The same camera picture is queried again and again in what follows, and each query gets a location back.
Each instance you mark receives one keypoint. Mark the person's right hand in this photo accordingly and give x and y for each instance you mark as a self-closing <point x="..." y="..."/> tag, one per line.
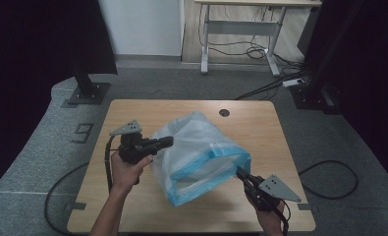
<point x="271" y="223"/>

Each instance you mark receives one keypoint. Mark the white power strip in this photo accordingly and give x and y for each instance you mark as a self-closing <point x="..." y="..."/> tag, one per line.
<point x="293" y="82"/>

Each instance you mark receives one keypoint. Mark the black stand with base plate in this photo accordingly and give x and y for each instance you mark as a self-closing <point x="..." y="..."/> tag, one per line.
<point x="309" y="98"/>
<point x="88" y="93"/>

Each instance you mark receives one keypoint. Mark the person's left hand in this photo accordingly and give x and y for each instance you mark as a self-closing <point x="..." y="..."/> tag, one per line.
<point x="126" y="175"/>

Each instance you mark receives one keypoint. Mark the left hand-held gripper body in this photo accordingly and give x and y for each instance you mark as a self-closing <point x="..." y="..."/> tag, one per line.
<point x="132" y="149"/>

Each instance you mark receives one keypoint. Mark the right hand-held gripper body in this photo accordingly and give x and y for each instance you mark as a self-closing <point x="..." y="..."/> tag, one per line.
<point x="273" y="190"/>

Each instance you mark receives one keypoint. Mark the dark curtain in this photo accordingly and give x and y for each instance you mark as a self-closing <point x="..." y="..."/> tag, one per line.
<point x="34" y="49"/>
<point x="378" y="65"/>

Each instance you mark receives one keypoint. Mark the translucent blue-rimmed plastic bag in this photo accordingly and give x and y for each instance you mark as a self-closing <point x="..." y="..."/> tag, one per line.
<point x="194" y="141"/>

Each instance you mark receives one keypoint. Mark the grey floor tape piece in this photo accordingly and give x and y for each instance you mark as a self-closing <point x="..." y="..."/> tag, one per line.
<point x="75" y="206"/>
<point x="304" y="206"/>

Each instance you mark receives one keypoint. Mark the white desk with metal legs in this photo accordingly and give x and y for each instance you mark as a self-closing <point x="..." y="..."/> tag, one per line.
<point x="244" y="28"/>

